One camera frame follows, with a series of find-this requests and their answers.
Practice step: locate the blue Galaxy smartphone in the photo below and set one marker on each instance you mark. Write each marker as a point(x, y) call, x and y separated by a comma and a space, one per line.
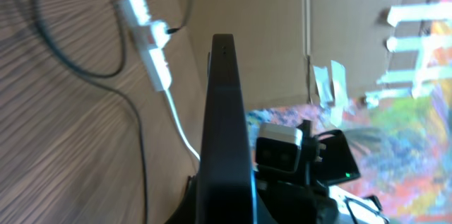
point(226, 187)

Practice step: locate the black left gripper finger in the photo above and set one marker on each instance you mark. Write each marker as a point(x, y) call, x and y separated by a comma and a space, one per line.
point(186, 211)

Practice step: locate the white charger plug adapter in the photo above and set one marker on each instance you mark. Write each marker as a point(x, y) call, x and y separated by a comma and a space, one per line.
point(159, 32)

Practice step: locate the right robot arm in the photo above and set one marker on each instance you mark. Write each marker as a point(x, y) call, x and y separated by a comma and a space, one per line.
point(298, 175)

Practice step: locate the white power strip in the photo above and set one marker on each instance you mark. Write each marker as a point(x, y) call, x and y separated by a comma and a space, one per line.
point(138, 18)

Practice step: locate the white tape strips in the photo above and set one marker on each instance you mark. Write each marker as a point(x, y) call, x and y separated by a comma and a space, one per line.
point(332, 90)

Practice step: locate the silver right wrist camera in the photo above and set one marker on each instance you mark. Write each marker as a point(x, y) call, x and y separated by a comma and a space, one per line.
point(278, 148)

